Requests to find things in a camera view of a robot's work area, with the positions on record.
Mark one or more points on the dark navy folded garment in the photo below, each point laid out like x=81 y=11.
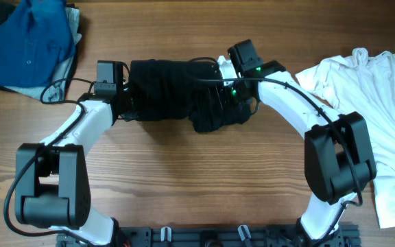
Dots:
x=56 y=89

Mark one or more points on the black t-shirt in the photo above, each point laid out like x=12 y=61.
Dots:
x=166 y=91

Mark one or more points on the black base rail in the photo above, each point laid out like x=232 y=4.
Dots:
x=269 y=236

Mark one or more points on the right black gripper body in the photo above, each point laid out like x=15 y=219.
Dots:
x=237 y=95

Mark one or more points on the white t-shirt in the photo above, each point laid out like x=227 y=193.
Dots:
x=365 y=84

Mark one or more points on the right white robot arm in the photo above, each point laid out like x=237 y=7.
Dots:
x=338 y=156

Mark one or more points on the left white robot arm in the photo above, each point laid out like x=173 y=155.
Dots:
x=51 y=190

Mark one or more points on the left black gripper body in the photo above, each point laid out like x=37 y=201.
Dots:
x=129 y=110

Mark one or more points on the blue button shirt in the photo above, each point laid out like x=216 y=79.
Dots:
x=33 y=41

